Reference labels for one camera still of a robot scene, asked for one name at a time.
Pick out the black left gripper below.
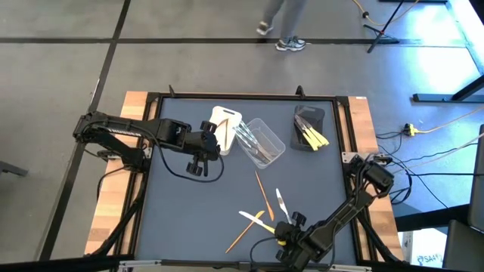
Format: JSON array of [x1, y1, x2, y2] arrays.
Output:
[[185, 119, 222, 178]]

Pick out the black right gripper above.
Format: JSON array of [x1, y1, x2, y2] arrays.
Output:
[[275, 210, 318, 271]]

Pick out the green white striped straw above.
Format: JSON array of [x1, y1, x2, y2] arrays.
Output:
[[244, 121, 274, 159]]

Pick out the white plastic bin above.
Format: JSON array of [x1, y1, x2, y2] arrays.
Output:
[[206, 106, 244, 156]]

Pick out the clear plastic bin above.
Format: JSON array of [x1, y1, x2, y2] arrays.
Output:
[[233, 117, 287, 170]]

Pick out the silver table-edge bar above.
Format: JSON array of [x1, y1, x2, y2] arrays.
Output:
[[117, 258, 374, 272]]

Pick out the dark grey plastic bin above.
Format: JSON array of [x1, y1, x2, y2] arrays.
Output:
[[290, 105, 327, 153]]

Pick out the white printed box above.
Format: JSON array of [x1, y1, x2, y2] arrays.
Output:
[[409, 228, 446, 270]]

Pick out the black floor beam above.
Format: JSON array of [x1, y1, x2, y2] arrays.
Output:
[[395, 203, 472, 232]]

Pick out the person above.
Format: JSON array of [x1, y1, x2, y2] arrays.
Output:
[[256, 0, 308, 53]]

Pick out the yellow power plug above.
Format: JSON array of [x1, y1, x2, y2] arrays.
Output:
[[402, 122, 421, 138]]

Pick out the black chair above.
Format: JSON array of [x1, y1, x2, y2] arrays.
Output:
[[442, 220, 484, 272]]

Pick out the grey chair leg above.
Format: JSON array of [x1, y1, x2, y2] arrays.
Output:
[[0, 159, 29, 178]]

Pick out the dark upright panel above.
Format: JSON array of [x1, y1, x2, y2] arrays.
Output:
[[467, 124, 484, 232]]

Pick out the black desk foot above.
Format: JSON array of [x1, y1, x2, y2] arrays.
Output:
[[411, 74, 484, 104]]

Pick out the black tripod stand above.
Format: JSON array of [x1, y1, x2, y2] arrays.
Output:
[[362, 0, 402, 54]]

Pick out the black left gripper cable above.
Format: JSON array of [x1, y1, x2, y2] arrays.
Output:
[[153, 124, 226, 184]]

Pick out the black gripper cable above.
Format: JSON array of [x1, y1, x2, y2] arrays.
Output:
[[248, 236, 283, 272], [153, 124, 226, 184]]

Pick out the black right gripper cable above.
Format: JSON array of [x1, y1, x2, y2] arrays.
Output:
[[248, 236, 283, 272]]

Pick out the black floor cable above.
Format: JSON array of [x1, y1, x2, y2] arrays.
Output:
[[377, 143, 484, 209]]

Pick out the beige floor cable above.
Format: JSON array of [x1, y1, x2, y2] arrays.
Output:
[[417, 107, 484, 134]]

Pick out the yellow floor cable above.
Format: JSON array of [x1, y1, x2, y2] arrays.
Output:
[[352, 0, 421, 27]]

